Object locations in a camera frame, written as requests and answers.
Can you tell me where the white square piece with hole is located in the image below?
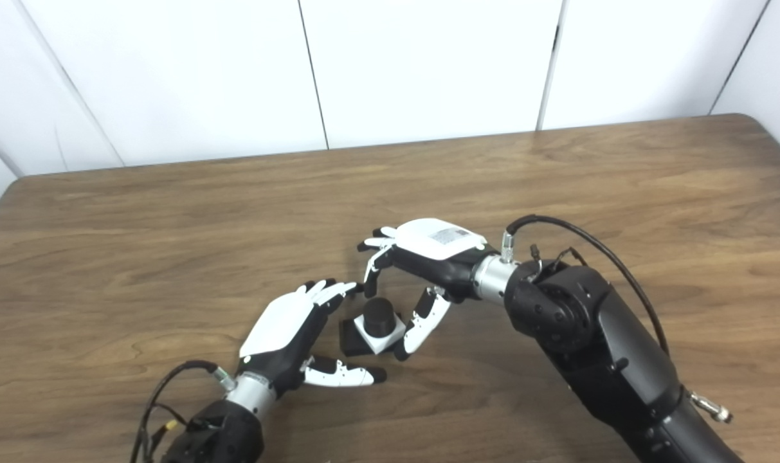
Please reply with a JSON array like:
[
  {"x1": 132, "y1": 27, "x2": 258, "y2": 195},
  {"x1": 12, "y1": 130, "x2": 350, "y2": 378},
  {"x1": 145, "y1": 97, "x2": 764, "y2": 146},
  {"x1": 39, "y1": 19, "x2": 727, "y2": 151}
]
[{"x1": 353, "y1": 311, "x2": 408, "y2": 355}]

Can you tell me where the black peg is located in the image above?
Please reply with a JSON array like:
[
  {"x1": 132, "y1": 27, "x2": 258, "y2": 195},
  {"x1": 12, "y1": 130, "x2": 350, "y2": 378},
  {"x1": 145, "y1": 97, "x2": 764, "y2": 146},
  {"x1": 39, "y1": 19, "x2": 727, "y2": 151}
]
[{"x1": 339, "y1": 297, "x2": 400, "y2": 358}]

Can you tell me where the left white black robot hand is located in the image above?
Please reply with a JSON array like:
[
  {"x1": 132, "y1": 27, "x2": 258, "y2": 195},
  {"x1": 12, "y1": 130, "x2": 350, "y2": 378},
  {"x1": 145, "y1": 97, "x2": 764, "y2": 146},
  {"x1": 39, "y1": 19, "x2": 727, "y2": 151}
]
[{"x1": 239, "y1": 278, "x2": 387, "y2": 394}]

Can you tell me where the left thick black wrist cable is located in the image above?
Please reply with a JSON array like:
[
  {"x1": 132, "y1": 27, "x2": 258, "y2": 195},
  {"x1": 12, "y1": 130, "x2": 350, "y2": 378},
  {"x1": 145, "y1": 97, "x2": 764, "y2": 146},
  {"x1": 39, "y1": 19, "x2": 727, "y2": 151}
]
[{"x1": 130, "y1": 360, "x2": 237, "y2": 463}]

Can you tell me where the left thin wire yellow connector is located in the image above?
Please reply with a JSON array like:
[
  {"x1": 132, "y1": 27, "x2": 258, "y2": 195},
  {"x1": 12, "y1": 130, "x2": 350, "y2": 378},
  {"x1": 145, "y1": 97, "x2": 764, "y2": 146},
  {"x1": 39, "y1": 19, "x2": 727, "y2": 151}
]
[{"x1": 142, "y1": 404, "x2": 188, "y2": 460}]

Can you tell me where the thick black wrist cable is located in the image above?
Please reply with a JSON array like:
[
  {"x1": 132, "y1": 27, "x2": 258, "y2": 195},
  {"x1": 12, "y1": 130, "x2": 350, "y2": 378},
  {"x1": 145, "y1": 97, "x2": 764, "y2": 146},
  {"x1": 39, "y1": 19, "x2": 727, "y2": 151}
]
[
  {"x1": 130, "y1": 360, "x2": 237, "y2": 463},
  {"x1": 500, "y1": 214, "x2": 670, "y2": 358}
]

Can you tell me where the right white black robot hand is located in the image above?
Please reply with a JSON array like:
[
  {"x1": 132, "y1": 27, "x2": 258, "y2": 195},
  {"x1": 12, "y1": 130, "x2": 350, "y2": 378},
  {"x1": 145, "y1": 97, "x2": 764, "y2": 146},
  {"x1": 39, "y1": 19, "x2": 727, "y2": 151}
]
[{"x1": 357, "y1": 218, "x2": 496, "y2": 362}]

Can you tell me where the right thin black wire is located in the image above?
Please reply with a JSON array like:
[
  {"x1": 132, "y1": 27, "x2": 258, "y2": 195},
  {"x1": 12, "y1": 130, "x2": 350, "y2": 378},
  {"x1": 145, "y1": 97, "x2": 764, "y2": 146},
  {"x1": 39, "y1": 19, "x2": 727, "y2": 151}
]
[{"x1": 530, "y1": 243, "x2": 586, "y2": 271}]

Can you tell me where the right thick black wrist cable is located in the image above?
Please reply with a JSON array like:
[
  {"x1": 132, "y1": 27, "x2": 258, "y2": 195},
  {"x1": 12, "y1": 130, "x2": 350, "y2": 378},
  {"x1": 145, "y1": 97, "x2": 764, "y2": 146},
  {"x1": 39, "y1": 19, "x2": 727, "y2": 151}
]
[{"x1": 500, "y1": 214, "x2": 670, "y2": 358}]

